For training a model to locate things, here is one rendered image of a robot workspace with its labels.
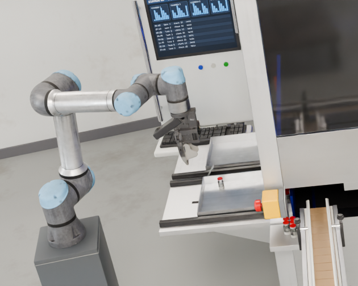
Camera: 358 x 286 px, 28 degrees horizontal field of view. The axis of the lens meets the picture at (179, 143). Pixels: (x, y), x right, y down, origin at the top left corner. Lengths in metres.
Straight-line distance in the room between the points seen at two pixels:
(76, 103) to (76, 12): 2.84
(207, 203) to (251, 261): 1.20
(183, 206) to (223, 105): 0.84
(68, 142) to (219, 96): 0.93
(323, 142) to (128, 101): 0.64
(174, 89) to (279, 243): 0.62
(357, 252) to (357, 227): 0.10
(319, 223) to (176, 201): 0.62
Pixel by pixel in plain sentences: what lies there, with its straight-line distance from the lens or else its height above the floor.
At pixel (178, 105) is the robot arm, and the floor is 1.33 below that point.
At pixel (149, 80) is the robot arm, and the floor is 1.42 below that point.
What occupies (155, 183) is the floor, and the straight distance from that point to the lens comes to 4.73.
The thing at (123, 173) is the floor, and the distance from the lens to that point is 4.96.
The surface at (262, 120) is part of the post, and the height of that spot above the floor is 1.28.
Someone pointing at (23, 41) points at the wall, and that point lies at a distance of 5.35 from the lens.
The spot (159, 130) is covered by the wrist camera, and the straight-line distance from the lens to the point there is 2.47.
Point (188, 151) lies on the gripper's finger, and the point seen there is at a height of 1.15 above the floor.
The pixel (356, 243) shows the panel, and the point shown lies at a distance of 2.56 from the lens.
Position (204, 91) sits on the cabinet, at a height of 0.99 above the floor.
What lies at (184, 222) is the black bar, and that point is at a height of 0.89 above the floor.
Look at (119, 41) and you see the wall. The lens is 5.30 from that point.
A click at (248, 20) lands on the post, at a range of 2.18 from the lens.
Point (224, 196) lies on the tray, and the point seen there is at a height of 0.88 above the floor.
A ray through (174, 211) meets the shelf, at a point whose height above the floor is 0.88.
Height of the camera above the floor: 2.26
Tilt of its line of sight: 26 degrees down
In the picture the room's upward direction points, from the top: 12 degrees counter-clockwise
